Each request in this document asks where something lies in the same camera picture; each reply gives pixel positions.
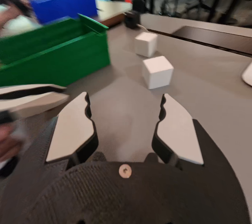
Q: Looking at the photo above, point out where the black battery charger case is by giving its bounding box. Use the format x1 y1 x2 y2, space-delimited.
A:
124 10 141 29

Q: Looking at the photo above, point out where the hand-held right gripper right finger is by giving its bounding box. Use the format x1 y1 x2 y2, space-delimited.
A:
152 93 204 170

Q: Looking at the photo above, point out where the blue plastic bin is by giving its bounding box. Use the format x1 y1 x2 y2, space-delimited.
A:
30 0 98 25

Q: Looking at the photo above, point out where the person's left hand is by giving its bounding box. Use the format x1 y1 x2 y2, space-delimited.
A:
0 125 27 162

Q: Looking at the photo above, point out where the dark desk panel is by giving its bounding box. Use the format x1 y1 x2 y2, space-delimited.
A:
172 26 252 54

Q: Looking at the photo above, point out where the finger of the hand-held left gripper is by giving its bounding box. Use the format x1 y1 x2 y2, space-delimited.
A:
0 92 70 118
0 84 67 99

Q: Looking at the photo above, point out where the wood-edged table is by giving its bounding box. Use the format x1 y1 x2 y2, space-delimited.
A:
95 0 133 28

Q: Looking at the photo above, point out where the green plastic bin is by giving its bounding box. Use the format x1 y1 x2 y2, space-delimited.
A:
0 16 111 88
78 13 109 36

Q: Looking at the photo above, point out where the grey desk with dark panel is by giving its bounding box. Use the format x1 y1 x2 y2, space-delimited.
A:
141 13 252 57

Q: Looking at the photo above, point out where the wooden document stand white base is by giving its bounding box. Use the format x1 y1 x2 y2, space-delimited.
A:
242 64 252 86

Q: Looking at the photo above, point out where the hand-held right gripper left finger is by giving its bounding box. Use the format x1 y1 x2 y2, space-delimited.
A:
46 92 99 170

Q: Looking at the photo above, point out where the white foam cube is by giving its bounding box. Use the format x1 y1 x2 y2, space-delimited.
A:
134 32 158 58
142 56 174 90

